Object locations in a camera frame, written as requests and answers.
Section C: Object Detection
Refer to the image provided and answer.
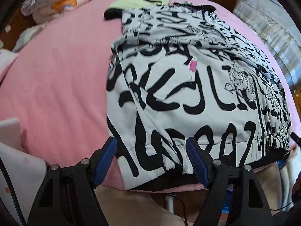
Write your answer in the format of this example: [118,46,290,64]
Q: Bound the white lace furniture cover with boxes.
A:
[233,0,301,83]

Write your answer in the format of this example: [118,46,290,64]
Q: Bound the black and white printed jacket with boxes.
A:
[106,1,292,191]

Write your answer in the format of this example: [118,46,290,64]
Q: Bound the white printed pillow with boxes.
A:
[0,48,19,80]

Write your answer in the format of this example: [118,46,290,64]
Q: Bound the wooden headboard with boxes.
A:
[0,12,31,50]

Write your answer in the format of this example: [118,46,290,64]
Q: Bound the cartoon print pillows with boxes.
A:
[21,0,98,24]

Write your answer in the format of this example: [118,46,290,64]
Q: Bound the light green folded garment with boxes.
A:
[104,0,170,20]

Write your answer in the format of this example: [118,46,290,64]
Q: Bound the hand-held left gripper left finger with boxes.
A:
[27,137,117,226]

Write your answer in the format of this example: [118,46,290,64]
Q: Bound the black cable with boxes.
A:
[0,155,27,226]

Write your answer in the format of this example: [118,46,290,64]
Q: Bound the pink bed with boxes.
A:
[0,0,299,191]

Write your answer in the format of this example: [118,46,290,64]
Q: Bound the white fleece cloth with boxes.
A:
[277,146,301,208]

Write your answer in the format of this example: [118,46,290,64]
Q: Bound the pale crumpled cloth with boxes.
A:
[13,24,48,52]

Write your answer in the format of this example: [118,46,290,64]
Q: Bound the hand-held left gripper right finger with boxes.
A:
[189,137,273,226]

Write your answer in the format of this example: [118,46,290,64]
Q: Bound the white floral sheet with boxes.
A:
[0,118,47,226]

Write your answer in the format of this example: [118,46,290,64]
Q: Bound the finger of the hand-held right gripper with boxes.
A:
[291,133,301,148]

